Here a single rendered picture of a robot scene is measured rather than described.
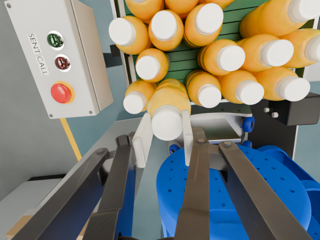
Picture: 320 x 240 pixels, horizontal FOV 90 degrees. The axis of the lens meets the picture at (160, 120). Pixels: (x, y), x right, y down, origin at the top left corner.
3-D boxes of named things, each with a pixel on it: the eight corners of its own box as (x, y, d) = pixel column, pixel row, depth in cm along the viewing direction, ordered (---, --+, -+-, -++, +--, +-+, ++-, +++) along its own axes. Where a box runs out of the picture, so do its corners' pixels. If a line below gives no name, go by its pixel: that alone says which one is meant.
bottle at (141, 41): (161, 41, 44) (151, 32, 26) (143, 60, 46) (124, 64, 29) (142, 20, 42) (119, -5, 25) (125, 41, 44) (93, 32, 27)
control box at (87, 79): (77, 105, 41) (47, 120, 32) (49, 15, 34) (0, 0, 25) (114, 102, 40) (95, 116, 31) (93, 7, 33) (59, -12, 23)
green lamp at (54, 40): (53, 48, 27) (47, 48, 26) (48, 34, 26) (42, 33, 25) (65, 47, 27) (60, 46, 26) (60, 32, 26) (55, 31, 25)
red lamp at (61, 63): (59, 70, 28) (55, 71, 27) (55, 57, 27) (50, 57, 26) (71, 69, 28) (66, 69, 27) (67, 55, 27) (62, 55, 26)
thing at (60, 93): (57, 103, 31) (53, 104, 29) (51, 84, 29) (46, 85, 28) (75, 101, 30) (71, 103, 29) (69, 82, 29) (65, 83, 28)
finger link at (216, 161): (195, 155, 12) (238, 154, 11) (190, 126, 16) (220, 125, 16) (195, 172, 12) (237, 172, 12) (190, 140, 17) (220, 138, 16)
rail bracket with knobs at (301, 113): (257, 113, 48) (277, 127, 39) (259, 89, 45) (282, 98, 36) (293, 110, 47) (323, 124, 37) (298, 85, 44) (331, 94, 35)
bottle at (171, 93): (178, 71, 35) (181, 85, 18) (191, 99, 37) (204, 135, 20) (150, 85, 37) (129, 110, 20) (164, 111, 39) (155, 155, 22)
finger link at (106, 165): (132, 175, 13) (96, 176, 13) (142, 143, 17) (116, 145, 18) (128, 159, 12) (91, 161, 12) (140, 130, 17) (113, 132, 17)
